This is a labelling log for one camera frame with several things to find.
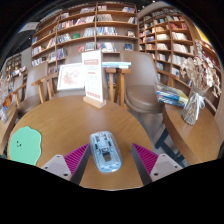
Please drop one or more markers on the stack of teal books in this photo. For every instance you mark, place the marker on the stack of teal books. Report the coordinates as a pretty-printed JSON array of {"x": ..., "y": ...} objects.
[{"x": 116, "y": 65}]

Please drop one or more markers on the curved wooden bookshelf unit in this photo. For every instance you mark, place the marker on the curved wooden bookshelf unit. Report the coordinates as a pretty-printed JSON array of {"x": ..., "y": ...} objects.
[{"x": 166, "y": 33}]

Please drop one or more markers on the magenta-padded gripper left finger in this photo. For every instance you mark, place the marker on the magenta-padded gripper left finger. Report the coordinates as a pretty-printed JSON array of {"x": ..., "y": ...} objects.
[{"x": 76, "y": 158}]

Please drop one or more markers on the green cloud-shaped mouse pad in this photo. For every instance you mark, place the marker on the green cloud-shaped mouse pad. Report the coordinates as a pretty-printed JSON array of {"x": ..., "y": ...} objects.
[{"x": 26, "y": 146}]

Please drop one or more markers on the transparent blue computer mouse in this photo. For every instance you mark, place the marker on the transparent blue computer mouse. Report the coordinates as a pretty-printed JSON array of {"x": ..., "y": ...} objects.
[{"x": 105, "y": 153}]

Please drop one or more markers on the stack of colourful books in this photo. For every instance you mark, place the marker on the stack of colourful books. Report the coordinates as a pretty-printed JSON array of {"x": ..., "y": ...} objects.
[{"x": 171, "y": 96}]

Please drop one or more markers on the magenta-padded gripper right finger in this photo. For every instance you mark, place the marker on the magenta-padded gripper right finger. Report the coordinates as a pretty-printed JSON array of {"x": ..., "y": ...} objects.
[{"x": 146, "y": 159}]

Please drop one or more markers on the glass vase with beige flowers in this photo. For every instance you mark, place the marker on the glass vase with beige flowers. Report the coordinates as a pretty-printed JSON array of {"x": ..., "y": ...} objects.
[{"x": 192, "y": 110}]

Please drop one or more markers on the small distant bookshelf unit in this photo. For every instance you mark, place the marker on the small distant bookshelf unit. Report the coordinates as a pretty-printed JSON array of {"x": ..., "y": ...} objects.
[{"x": 15, "y": 66}]

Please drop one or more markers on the white framed picture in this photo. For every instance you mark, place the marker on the white framed picture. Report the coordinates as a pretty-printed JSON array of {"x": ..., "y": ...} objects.
[{"x": 70, "y": 77}]

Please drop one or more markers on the wide wooden bookshelf unit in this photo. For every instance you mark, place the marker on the wide wooden bookshelf unit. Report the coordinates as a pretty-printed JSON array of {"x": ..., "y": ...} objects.
[{"x": 83, "y": 23}]

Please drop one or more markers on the round wooden side table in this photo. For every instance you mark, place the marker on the round wooden side table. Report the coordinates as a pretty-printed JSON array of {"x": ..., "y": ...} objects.
[
  {"x": 200, "y": 140},
  {"x": 6, "y": 130}
]

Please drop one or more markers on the yellow wall poster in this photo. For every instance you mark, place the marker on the yellow wall poster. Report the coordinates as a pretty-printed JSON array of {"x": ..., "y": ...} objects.
[{"x": 203, "y": 35}]

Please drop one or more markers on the white sign on wooden base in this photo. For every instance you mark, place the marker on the white sign on wooden base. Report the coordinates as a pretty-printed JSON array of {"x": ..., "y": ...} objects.
[{"x": 93, "y": 76}]

